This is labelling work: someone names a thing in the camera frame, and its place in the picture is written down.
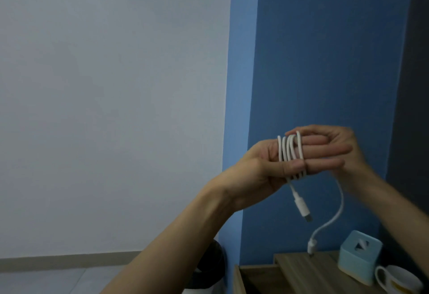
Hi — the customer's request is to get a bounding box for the person's left hand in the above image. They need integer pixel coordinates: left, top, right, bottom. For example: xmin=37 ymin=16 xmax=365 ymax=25
xmin=218 ymin=134 xmax=353 ymax=212

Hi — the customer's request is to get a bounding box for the person's right hand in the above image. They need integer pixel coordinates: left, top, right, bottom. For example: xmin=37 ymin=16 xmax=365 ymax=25
xmin=285 ymin=124 xmax=374 ymax=197

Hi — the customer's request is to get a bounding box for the white charging cable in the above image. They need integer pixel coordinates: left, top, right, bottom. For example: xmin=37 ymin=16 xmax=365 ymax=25
xmin=277 ymin=130 xmax=345 ymax=256

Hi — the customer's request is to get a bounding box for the wooden drawer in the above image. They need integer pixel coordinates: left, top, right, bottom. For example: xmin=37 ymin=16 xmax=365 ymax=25
xmin=233 ymin=263 xmax=295 ymax=294

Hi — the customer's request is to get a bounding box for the teal tissue box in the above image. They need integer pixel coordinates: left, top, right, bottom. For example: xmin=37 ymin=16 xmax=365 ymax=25
xmin=337 ymin=230 xmax=383 ymax=287

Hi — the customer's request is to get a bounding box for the white mug yellow label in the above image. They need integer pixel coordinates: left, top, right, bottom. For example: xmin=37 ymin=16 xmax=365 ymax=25
xmin=374 ymin=264 xmax=425 ymax=294

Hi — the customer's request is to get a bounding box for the person's left forearm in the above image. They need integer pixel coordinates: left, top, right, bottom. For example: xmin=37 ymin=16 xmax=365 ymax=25
xmin=100 ymin=180 xmax=242 ymax=294

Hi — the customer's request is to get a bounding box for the person's right forearm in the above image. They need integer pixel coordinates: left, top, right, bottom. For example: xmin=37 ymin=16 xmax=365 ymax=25
xmin=345 ymin=166 xmax=429 ymax=277

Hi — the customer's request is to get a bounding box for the black trash bin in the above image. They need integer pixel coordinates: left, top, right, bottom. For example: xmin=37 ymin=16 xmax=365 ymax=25
xmin=186 ymin=239 xmax=227 ymax=290

